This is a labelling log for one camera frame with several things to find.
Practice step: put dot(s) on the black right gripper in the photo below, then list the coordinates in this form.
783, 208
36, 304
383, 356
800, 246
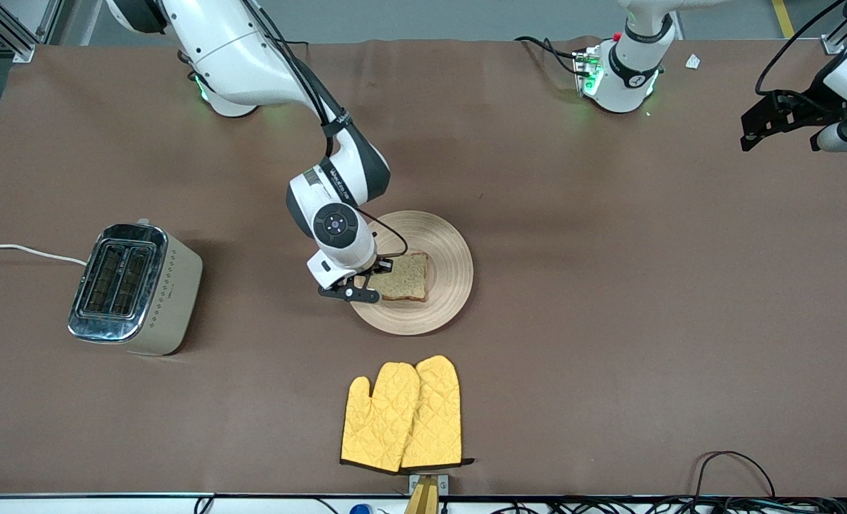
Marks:
380, 268

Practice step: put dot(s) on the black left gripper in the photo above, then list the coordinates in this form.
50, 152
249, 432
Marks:
795, 112

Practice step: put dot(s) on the brown bread slice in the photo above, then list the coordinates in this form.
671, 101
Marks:
406, 278

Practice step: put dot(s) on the round wooden plate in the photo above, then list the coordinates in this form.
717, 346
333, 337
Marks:
445, 243

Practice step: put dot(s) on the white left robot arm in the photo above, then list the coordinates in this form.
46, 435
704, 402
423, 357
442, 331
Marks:
627, 78

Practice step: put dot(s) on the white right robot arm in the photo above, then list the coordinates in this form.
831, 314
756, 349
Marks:
231, 57

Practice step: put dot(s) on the beige chrome two-slot toaster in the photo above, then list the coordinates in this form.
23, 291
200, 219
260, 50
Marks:
134, 289

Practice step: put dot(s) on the yellow floor tape strip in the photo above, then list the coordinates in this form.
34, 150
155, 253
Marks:
784, 18

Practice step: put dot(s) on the small white paper scrap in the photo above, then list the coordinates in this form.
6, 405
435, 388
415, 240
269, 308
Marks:
693, 61

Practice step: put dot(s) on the yellow quilted oven mitt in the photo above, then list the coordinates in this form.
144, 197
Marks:
377, 421
438, 414

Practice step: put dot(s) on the small blue object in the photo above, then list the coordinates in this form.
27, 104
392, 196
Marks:
360, 509

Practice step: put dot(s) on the aluminium frame profile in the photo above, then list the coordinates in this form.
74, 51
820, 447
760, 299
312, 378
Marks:
832, 44
9, 32

